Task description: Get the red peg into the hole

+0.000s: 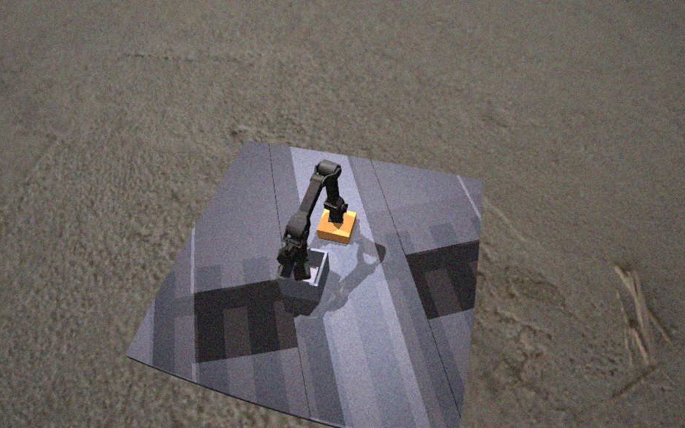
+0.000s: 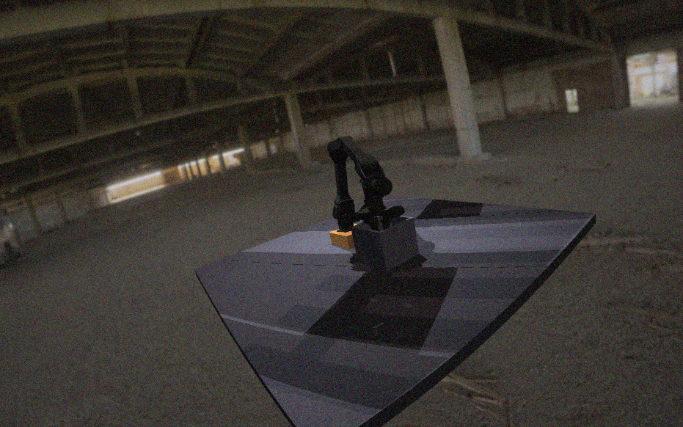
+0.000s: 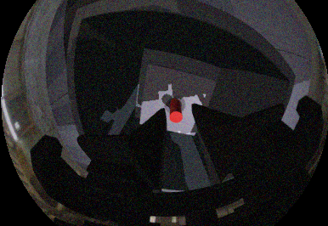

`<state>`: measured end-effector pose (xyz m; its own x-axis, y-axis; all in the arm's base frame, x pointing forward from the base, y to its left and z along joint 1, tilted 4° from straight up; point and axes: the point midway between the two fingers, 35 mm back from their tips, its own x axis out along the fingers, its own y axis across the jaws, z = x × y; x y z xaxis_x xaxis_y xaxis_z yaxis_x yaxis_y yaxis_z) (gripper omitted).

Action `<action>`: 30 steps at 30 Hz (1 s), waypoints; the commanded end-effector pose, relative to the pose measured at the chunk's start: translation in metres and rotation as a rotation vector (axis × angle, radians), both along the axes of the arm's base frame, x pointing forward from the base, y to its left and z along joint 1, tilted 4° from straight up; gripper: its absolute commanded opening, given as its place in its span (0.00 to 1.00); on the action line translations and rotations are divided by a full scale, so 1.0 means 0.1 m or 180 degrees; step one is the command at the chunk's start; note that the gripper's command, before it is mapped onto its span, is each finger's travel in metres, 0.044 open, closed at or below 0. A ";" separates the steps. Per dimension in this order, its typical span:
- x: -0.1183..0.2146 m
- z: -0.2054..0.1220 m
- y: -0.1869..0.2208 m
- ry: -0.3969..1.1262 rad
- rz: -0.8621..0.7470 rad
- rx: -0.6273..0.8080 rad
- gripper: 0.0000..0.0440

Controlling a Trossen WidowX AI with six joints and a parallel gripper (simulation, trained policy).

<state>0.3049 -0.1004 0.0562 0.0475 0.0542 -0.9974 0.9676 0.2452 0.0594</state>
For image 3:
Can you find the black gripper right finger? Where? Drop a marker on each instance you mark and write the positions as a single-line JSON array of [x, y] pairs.
[[227, 137]]

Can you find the red peg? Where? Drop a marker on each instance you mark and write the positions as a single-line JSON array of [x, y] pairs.
[[175, 110]]

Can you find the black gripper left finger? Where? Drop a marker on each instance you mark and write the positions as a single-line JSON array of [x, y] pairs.
[[144, 148]]

